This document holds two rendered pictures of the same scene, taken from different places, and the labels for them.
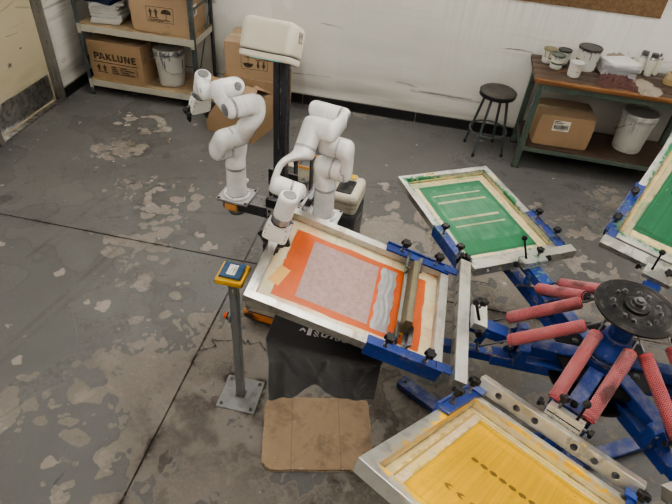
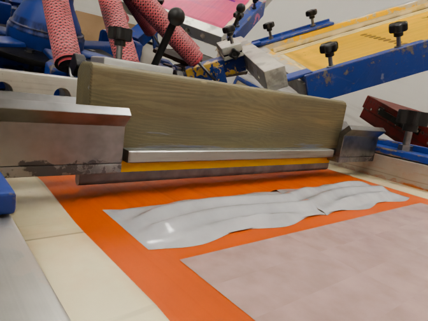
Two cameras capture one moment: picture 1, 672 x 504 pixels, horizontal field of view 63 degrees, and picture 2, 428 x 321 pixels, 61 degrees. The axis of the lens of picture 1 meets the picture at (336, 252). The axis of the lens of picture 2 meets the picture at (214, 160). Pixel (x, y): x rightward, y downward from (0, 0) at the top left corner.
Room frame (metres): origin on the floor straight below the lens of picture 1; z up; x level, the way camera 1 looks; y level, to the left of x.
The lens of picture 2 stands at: (1.92, -0.09, 1.24)
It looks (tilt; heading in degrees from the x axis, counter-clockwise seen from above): 22 degrees down; 218
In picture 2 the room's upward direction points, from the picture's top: 18 degrees clockwise
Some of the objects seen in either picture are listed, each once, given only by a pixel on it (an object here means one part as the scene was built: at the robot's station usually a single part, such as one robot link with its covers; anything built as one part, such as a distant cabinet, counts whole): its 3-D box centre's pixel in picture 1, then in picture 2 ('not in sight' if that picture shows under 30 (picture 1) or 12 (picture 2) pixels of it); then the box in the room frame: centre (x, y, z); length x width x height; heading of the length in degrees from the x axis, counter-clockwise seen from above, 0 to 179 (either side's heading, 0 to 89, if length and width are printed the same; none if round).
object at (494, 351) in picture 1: (445, 345); not in sight; (1.57, -0.51, 0.89); 1.24 x 0.06 x 0.06; 82
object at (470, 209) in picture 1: (492, 216); not in sight; (2.33, -0.79, 1.05); 1.08 x 0.61 x 0.23; 22
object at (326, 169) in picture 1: (327, 173); not in sight; (2.09, 0.07, 1.37); 0.13 x 0.10 x 0.16; 71
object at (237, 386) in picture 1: (237, 339); not in sight; (1.83, 0.46, 0.48); 0.22 x 0.22 x 0.96; 82
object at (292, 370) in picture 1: (322, 381); not in sight; (1.44, 0.00, 0.74); 0.46 x 0.04 x 0.42; 82
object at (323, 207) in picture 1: (324, 199); not in sight; (2.10, 0.07, 1.21); 0.16 x 0.13 x 0.15; 166
